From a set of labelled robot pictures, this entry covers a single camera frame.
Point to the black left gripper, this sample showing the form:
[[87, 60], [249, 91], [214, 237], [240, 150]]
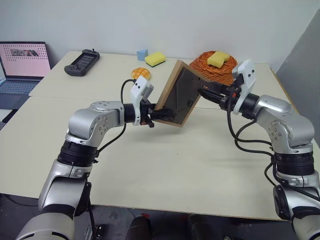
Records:
[[145, 110]]

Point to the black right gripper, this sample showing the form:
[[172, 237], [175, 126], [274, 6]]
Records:
[[230, 97]]

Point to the wooden picture frame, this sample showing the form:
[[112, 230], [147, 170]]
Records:
[[182, 87]]

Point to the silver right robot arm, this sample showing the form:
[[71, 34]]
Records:
[[287, 120]]

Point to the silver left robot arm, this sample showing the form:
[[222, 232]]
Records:
[[82, 122]]

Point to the orange woven basket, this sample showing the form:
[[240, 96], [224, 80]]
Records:
[[215, 73]]

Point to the yellow sponge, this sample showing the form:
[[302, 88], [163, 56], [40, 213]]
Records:
[[217, 59], [155, 58]]

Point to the toy melon bread bun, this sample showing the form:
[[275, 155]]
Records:
[[141, 73]]

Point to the light blue cube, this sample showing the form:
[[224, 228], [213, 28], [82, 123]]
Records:
[[142, 54]]

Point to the black handheld controller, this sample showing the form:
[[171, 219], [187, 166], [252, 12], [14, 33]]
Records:
[[81, 62]]

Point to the dark rounded shape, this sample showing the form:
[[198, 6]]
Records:
[[140, 228]]

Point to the open laptop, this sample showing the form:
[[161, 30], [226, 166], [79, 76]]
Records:
[[22, 60]]

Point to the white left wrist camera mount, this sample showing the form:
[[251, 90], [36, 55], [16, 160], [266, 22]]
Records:
[[140, 87]]

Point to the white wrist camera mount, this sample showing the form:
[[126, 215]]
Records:
[[140, 87], [247, 72]]

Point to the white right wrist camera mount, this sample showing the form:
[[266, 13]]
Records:
[[247, 72]]

